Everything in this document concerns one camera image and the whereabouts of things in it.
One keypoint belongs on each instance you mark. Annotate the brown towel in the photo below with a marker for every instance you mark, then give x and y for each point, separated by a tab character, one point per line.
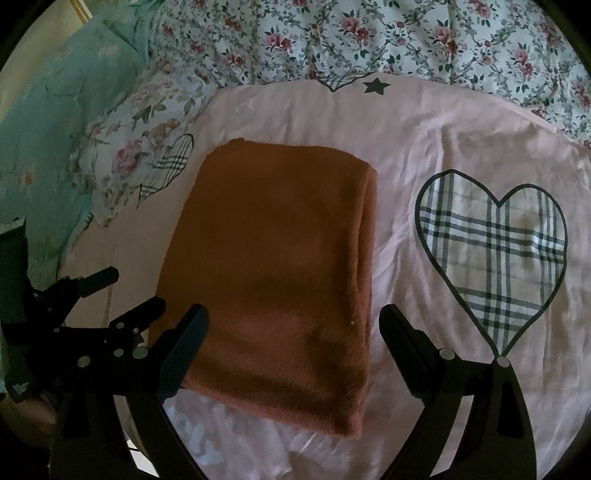
268	254

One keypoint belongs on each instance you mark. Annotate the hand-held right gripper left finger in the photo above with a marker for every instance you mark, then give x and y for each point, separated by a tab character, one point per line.
191	341

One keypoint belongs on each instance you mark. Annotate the white floral pillow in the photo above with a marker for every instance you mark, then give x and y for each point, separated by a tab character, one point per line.
138	138

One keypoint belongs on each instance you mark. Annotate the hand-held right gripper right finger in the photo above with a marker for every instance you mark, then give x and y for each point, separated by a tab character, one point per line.
398	333

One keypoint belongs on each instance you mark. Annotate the white floral quilt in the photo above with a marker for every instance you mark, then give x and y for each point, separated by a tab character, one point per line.
369	37

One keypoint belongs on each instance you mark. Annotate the pink bed sheet plaid hearts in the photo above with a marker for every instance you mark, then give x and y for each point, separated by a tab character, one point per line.
406	152

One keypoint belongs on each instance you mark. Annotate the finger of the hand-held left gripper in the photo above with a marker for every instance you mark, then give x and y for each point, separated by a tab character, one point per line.
144	314
94	278

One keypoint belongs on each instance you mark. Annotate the green floral bedding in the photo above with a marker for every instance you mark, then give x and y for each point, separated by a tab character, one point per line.
60	115

